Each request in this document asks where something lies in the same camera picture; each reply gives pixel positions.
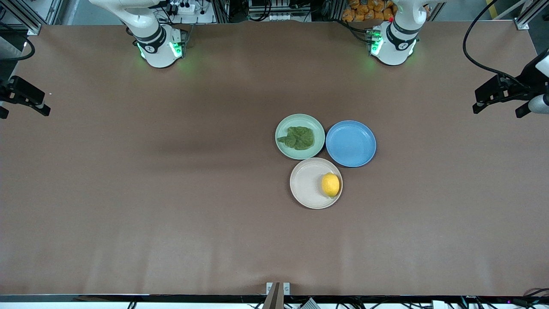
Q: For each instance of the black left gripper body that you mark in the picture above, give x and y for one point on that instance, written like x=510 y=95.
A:
x=513 y=89

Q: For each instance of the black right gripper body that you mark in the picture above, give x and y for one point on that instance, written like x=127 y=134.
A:
x=8 y=92

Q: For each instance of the yellow lemon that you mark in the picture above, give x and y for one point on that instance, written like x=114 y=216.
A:
x=330 y=185

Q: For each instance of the green lettuce leaf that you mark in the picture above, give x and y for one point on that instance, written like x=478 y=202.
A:
x=300 y=138

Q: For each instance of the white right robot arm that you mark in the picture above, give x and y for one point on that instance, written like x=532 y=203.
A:
x=156 y=40

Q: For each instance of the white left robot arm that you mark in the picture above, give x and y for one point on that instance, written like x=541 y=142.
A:
x=396 y=40

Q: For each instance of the brown table cover mat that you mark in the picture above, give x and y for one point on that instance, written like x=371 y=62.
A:
x=128 y=193

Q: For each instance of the blue round plate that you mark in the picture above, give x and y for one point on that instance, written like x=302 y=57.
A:
x=351 y=143

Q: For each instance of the bag of orange snacks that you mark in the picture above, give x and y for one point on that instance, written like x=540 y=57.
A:
x=364 y=10

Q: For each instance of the white power strip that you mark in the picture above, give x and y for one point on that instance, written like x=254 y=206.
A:
x=184 y=7

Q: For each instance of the light green round plate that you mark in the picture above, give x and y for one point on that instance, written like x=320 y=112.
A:
x=300 y=121

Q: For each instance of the beige round plate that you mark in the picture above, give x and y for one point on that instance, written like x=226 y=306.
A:
x=306 y=184

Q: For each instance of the aluminium frame profile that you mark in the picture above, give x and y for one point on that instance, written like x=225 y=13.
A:
x=25 y=18
x=525 y=19

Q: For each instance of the metal camera post bracket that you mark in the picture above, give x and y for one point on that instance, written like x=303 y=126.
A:
x=274 y=300

